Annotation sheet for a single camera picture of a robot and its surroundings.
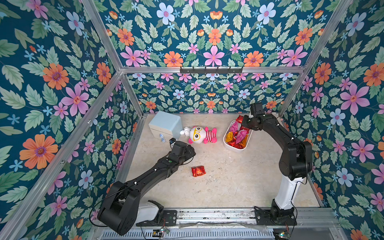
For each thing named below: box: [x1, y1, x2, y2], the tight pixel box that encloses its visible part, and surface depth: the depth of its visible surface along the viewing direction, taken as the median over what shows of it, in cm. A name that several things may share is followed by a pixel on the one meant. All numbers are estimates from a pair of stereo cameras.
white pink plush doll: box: [179, 126, 218, 144], surface depth 101 cm
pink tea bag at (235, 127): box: [229, 120, 242, 133], surface depth 106 cm
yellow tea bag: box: [225, 131, 234, 143], surface depth 98 cm
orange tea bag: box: [239, 134, 249, 148], surface depth 100 cm
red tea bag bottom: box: [228, 140, 245, 149], surface depth 98 cm
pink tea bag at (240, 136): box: [235, 129, 248, 144], surface depth 100 cm
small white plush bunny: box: [179, 127, 191, 136], surface depth 106 cm
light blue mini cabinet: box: [148, 110, 183, 143], surface depth 98 cm
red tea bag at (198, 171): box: [191, 165, 206, 177], surface depth 88 cm
